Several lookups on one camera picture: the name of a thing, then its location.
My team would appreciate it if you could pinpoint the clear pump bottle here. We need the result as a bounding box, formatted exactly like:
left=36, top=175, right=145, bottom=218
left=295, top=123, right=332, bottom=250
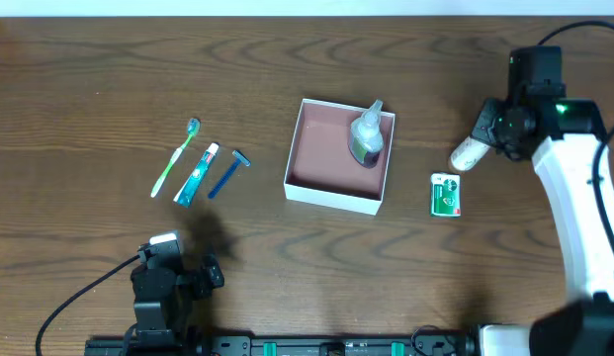
left=348, top=100, right=384, bottom=168

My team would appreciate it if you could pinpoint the green white toothbrush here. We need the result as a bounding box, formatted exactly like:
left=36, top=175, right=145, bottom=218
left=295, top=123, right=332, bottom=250
left=150, top=118, right=202, bottom=198

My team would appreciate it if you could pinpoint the teal toothpaste tube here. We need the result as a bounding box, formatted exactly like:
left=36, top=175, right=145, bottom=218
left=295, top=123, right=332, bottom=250
left=173, top=142, right=219, bottom=208

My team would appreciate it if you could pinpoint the green soap box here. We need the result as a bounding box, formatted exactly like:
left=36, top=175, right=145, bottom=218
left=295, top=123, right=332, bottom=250
left=430, top=173, right=462, bottom=218

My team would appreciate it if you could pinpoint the white cream tube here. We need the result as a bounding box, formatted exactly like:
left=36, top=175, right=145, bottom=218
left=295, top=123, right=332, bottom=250
left=448, top=136, right=490, bottom=172

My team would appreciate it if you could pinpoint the white cardboard box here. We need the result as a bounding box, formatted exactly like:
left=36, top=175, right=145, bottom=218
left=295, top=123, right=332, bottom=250
left=283, top=99, right=395, bottom=216

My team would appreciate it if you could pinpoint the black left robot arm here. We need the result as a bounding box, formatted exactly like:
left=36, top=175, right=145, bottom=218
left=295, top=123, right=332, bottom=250
left=120, top=239, right=224, bottom=355

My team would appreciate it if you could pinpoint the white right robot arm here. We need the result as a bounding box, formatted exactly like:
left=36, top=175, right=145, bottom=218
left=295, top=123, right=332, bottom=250
left=471, top=45, right=614, bottom=355

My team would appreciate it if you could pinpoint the black mounting rail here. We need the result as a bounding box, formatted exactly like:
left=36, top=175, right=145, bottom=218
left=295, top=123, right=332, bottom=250
left=84, top=332, right=480, bottom=356

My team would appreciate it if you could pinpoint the blue disposable razor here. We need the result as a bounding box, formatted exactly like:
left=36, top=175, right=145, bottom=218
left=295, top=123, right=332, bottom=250
left=208, top=150, right=251, bottom=199

